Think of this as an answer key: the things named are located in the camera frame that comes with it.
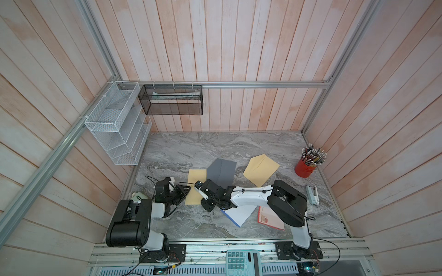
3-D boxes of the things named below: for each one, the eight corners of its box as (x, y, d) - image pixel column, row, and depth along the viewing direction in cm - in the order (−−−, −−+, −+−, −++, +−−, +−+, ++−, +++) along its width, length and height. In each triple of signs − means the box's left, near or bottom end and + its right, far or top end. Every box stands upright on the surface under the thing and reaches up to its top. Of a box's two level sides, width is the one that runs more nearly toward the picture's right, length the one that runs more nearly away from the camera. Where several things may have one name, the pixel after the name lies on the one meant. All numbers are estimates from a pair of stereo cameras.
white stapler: (308, 203, 90) (311, 201, 87) (305, 187, 96) (308, 185, 93) (317, 205, 89) (320, 203, 87) (314, 189, 95) (316, 186, 93)
